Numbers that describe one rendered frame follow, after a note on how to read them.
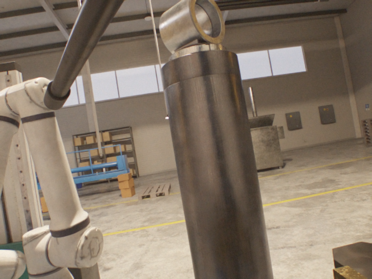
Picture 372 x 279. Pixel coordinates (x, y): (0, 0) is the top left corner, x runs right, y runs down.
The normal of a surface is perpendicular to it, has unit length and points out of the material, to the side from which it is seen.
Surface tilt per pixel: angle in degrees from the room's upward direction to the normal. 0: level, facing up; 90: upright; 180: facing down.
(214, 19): 104
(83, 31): 139
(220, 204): 90
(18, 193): 90
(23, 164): 90
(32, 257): 91
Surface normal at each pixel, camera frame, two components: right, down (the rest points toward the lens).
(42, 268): 0.30, -0.04
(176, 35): -0.56, 0.51
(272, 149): -0.01, -0.02
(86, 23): -0.43, 0.82
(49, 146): 0.56, 0.00
